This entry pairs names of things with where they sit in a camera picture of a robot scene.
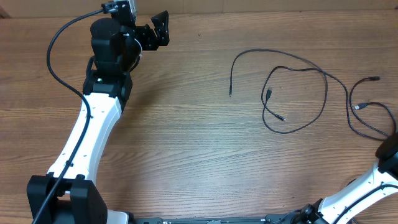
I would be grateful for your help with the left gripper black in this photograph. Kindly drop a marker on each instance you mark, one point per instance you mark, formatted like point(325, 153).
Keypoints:
point(162, 33)

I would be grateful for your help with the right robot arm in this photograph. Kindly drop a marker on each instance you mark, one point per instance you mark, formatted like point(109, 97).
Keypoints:
point(378, 182)

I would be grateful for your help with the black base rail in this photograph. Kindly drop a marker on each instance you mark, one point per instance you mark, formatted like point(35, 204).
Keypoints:
point(214, 220)

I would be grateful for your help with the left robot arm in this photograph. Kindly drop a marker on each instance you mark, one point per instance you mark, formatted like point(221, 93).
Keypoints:
point(67, 193)

